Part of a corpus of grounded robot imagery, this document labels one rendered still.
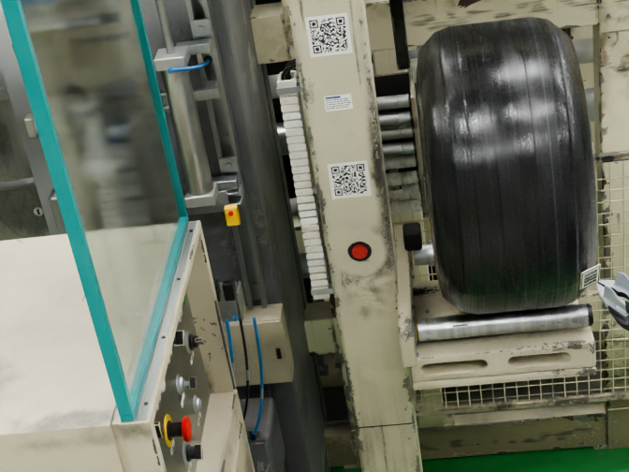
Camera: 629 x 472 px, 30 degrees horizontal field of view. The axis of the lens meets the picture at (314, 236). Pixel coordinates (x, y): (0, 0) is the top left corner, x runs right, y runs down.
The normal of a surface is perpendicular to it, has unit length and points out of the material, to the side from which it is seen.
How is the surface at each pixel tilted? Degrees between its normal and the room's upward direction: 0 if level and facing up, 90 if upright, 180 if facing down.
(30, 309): 0
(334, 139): 90
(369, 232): 90
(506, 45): 13
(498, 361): 90
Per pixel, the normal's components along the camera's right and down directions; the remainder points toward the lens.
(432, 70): -0.77, -0.42
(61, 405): -0.14, -0.85
